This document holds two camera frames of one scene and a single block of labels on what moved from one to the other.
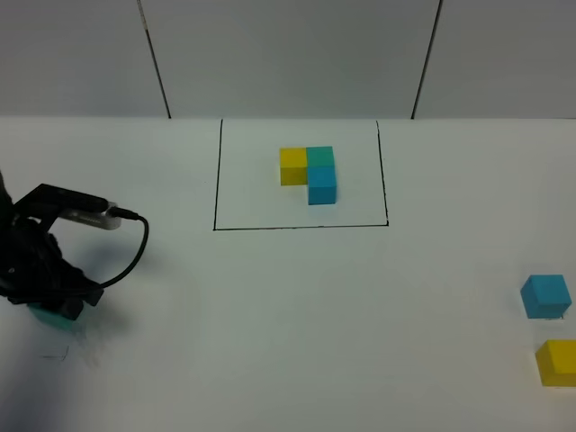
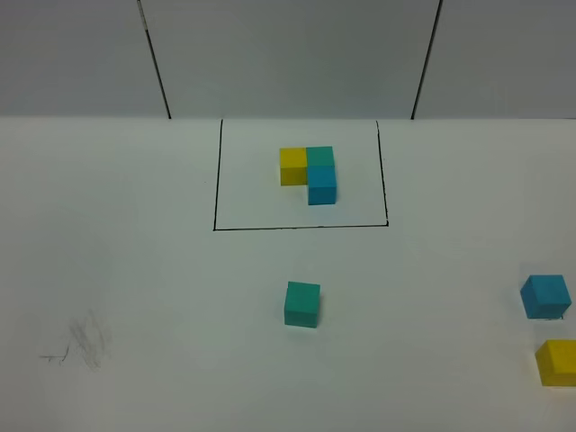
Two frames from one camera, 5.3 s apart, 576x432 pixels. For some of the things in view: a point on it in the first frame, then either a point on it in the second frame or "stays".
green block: (49, 317) → (301, 301)
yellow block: (556, 363) stays
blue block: (545, 296) stays
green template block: (322, 156) stays
